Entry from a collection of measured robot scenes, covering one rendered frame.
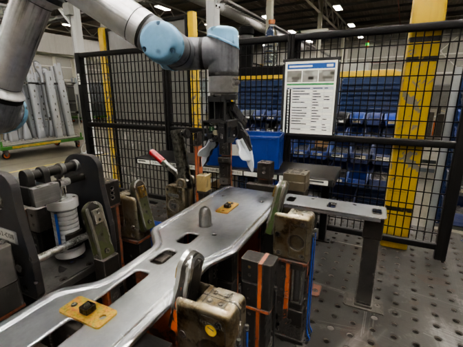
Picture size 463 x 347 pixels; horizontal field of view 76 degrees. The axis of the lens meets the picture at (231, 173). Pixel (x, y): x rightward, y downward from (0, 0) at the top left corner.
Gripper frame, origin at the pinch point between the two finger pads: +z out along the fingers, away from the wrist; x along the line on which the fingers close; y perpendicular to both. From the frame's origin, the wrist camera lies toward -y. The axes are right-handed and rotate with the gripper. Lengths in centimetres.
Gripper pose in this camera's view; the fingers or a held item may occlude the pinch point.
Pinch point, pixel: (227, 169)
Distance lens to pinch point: 81.5
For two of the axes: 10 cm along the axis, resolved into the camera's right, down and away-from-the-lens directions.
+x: 9.0, 1.1, -4.1
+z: 0.0, 9.7, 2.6
